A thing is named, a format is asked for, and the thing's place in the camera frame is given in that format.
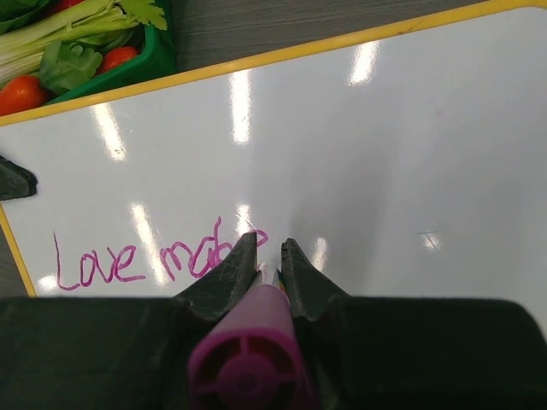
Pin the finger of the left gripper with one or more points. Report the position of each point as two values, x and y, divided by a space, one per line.
16 182

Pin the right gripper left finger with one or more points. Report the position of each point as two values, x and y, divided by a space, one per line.
114 352

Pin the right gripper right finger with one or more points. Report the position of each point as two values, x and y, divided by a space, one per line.
375 352

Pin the white marker purple cap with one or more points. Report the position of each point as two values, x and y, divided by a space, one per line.
251 359

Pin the orange framed whiteboard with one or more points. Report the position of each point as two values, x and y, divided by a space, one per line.
408 161

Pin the orange carrot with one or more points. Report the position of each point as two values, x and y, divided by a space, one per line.
22 93

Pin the bok choy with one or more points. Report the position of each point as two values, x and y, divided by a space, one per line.
99 25

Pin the red tomato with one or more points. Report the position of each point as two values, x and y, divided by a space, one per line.
116 57

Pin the green plastic tray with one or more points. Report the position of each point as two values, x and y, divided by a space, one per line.
156 59

